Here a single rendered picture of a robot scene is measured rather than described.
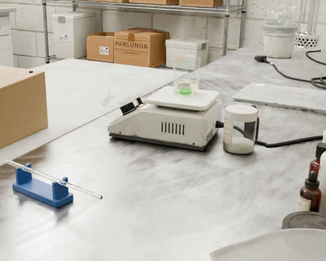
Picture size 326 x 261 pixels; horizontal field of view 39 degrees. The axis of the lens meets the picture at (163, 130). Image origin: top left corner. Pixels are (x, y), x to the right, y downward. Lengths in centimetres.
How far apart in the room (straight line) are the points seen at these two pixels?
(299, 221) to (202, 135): 38
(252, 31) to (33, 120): 257
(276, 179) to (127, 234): 29
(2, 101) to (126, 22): 292
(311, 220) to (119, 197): 29
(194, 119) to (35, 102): 32
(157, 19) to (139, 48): 45
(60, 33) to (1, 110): 271
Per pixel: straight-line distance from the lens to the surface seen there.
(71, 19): 351
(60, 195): 68
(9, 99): 91
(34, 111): 97
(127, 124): 90
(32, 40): 432
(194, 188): 73
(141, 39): 323
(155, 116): 87
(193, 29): 352
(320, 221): 53
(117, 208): 67
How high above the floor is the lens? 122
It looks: 19 degrees down
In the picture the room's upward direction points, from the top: 1 degrees clockwise
